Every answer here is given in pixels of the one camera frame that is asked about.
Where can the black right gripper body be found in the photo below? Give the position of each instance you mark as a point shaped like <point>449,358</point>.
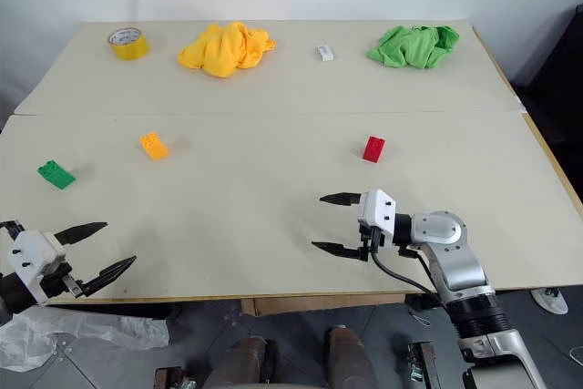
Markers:
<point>375,238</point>

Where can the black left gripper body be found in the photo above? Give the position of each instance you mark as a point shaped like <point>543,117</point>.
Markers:
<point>57,282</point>

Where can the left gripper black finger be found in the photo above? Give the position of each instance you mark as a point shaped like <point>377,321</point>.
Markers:
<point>107,276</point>
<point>79,232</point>

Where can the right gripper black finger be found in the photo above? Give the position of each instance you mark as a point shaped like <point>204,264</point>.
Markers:
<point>341,251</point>
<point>344,199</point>

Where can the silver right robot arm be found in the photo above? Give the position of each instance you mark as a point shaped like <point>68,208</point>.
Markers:
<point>460,270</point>

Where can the clear plastic bag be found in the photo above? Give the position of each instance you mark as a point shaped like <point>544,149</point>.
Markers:
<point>91,330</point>

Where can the red toy brick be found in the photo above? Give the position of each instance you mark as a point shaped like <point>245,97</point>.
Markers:
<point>374,149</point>

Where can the green toy brick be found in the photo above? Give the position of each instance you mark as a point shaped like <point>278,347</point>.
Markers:
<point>57,175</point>

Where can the dark brown rounded shape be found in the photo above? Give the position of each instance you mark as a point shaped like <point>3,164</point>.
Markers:
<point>241,364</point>
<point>350,357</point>

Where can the orange toy brick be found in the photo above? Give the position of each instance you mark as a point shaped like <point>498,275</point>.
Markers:
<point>155,146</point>

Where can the small white box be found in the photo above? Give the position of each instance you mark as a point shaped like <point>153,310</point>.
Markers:
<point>324,53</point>

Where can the crumpled green cloth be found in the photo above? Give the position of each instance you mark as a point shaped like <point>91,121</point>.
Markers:
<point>412,47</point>

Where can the white shoe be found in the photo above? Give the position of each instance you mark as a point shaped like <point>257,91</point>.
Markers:
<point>551,300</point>

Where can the crumpled yellow cloth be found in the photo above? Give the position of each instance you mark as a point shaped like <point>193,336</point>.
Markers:
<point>225,49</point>

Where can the yellow tape roll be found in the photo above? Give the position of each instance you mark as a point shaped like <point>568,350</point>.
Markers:
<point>129,45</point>

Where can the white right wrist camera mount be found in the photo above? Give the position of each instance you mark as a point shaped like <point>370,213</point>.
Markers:
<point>375,209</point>

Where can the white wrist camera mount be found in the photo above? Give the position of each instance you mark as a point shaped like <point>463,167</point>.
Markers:
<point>375,209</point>
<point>32,254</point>

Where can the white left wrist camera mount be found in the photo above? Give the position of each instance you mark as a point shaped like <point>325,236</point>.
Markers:
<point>32,254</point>

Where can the rusty metal foot bracket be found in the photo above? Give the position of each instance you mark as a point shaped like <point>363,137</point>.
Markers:
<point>175,377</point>
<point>423,361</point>

